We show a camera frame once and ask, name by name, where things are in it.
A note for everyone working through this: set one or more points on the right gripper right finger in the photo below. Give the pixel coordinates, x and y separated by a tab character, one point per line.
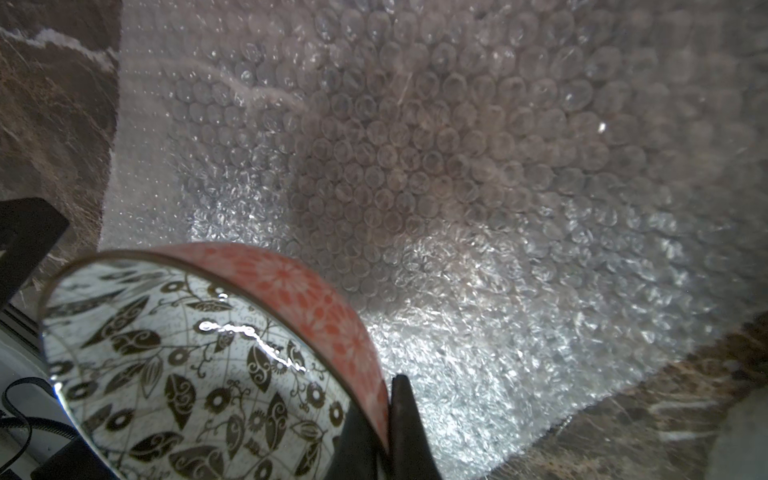
410	454

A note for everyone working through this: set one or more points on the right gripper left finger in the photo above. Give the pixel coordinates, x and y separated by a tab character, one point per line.
357	454

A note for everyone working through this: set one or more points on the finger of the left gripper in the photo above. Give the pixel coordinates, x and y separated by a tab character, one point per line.
30	228

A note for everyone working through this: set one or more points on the black white patterned bowl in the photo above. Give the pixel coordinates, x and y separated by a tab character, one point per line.
209	361

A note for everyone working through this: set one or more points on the bubble wrap sheet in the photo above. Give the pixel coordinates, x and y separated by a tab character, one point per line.
530	204

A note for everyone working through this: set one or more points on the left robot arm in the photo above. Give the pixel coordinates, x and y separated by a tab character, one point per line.
37	441

